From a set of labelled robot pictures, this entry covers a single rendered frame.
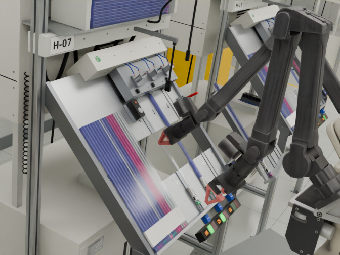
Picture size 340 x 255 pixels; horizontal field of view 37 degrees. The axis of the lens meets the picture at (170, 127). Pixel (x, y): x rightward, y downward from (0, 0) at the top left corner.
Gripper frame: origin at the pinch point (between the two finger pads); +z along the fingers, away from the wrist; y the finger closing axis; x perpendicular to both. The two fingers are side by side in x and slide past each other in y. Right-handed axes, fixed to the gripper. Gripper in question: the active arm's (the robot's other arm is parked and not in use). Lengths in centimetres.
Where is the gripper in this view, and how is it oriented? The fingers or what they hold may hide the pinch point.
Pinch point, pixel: (161, 141)
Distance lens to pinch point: 204.9
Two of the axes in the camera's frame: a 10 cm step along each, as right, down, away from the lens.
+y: -5.3, 2.9, -8.0
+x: 5.2, 8.5, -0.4
